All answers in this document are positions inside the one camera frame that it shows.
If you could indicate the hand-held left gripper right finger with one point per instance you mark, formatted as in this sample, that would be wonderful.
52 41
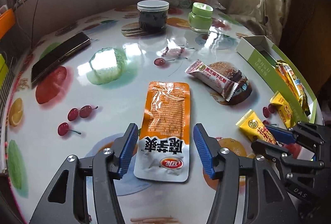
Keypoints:
203 151

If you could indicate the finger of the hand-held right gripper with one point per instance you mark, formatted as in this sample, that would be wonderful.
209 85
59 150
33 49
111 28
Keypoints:
280 133
269 149

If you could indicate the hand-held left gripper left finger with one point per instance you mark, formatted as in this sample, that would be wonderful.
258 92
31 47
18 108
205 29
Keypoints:
128 151

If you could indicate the small yellow snack packet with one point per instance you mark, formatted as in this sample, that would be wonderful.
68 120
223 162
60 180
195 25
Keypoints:
283 107

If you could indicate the gold peanut crisp packet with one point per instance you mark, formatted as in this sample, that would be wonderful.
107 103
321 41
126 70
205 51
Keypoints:
252 127

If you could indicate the orange and silver snack packet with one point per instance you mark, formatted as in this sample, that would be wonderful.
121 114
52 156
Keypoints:
165 115

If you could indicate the pink white nougat packet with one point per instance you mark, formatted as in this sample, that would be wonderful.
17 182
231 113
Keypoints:
212 79

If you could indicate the green and white cardboard box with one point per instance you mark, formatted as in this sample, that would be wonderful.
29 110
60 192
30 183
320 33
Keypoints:
254 58

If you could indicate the dark smartphone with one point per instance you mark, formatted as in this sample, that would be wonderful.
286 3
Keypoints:
59 56

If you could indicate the brown wooden panel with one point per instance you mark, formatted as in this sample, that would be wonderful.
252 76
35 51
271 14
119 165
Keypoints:
302 6

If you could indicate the small green jar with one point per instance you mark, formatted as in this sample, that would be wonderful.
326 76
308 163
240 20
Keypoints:
200 18

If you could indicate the clear jar with dark contents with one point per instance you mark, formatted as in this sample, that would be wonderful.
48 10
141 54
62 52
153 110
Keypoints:
152 19

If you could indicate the yellow green box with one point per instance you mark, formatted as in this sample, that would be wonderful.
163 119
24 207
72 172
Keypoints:
2 71

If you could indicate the orange plastic box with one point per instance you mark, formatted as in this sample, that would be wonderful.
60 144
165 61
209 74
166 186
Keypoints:
6 22

